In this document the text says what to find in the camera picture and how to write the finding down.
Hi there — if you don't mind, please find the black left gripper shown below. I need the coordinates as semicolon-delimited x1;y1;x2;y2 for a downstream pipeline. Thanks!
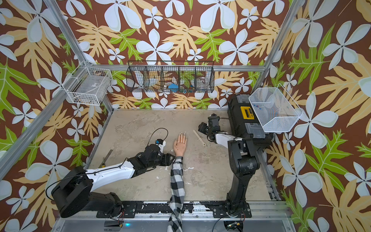
147;152;176;169

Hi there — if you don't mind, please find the black white plaid sleeve forearm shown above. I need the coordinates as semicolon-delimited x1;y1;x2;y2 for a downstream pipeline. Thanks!
167;157;185;232

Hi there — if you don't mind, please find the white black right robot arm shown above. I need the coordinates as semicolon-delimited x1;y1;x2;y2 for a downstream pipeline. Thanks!
198;114;260;218

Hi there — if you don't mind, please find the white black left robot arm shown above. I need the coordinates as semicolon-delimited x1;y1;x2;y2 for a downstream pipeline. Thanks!
51;144;175;218

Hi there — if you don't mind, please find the mannequin hand with painted nails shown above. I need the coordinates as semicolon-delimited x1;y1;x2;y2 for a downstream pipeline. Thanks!
174;132;187;157

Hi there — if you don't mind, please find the black yellow plastic toolbox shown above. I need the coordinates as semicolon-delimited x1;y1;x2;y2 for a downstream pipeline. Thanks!
228;94;274;150

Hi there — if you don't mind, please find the clear plastic bin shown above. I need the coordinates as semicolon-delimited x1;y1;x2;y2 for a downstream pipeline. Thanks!
249;86;304;133

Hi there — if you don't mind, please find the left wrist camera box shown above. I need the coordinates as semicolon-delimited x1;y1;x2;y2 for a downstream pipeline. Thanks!
155;139;166;153

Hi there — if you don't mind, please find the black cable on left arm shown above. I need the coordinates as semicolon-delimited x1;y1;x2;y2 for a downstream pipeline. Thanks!
144;127;169;147

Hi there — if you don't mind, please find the yellow handled tool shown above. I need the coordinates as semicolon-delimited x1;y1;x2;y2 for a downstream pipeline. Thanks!
99;149;113;168

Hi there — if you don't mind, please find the black wire basket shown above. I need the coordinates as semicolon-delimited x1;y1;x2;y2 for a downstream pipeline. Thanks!
125;61;215;93

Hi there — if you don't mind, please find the white wire basket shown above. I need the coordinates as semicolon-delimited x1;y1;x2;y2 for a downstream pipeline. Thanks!
63;61;113;106

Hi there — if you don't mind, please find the aluminium frame post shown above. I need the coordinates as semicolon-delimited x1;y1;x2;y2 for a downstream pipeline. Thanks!
43;0;114;114

